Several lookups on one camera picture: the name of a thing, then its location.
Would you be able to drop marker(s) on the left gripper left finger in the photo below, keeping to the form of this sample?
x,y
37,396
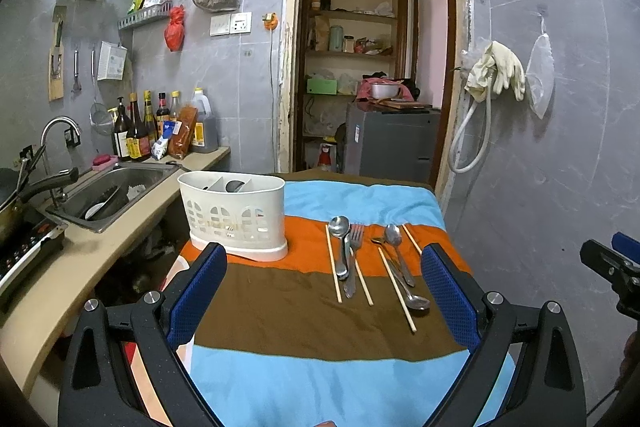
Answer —
x,y
163,321

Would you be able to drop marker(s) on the white plastic utensil caddy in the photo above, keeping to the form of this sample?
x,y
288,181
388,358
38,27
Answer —
x,y
242,212

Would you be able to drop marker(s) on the wooden knife holder board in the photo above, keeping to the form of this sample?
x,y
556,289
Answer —
x,y
56,56

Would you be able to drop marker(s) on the large steel spoon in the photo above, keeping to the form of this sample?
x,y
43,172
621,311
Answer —
x,y
339,228

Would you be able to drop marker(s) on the green box on shelf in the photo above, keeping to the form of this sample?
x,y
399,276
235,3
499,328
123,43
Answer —
x,y
321,86

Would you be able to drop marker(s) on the orange wall hook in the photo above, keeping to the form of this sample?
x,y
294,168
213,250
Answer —
x,y
270,21

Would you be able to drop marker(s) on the large vinegar jug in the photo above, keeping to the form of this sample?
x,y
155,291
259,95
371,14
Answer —
x,y
205,135

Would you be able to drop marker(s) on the striped blue orange brown towel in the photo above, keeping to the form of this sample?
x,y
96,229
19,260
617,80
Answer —
x,y
275,348

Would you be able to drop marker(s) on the chrome kitchen faucet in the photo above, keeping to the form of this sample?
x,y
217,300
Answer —
x,y
50,144

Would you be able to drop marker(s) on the stainless steel sink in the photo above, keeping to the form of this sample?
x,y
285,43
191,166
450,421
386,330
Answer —
x,y
96,203

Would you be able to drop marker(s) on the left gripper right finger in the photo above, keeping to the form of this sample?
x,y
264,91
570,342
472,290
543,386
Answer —
x,y
478,325

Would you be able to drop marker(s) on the pink soap dish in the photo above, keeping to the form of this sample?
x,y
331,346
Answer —
x,y
103,162

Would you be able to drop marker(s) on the grey small fridge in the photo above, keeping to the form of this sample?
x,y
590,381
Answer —
x,y
386,143

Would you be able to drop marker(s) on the white wall socket panel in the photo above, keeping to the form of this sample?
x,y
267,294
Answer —
x,y
230,24

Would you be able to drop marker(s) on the hanging clear plastic bag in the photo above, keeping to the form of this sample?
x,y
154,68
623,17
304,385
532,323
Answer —
x,y
540,73

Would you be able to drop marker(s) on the white box on wall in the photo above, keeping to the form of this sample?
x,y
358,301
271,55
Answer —
x,y
112,61

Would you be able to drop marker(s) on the dark soy sauce bottle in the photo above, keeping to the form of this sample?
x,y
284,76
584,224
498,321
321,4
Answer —
x,y
138,140

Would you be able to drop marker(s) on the cream rubber gloves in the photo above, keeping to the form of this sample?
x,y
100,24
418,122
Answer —
x,y
498,69

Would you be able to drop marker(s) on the black induction cooktop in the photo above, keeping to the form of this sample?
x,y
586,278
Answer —
x,y
34,239

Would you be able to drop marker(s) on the red plastic bag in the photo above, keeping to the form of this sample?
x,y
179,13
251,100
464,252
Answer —
x,y
174,32

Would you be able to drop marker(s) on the hanging wire strainer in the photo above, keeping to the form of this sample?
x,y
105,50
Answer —
x,y
100,118

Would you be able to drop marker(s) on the wooden shelf unit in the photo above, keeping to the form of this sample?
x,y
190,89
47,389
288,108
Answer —
x,y
345,40

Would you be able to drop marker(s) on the grey wall rack with packets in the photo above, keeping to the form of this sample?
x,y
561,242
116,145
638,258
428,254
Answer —
x,y
142,12

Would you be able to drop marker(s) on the black frying pan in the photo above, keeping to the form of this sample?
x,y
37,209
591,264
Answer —
x,y
14,198

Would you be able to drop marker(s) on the steel fork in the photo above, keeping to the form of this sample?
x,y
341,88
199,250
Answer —
x,y
354,241

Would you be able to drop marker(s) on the orange spice bag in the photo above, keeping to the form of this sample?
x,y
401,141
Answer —
x,y
181,138

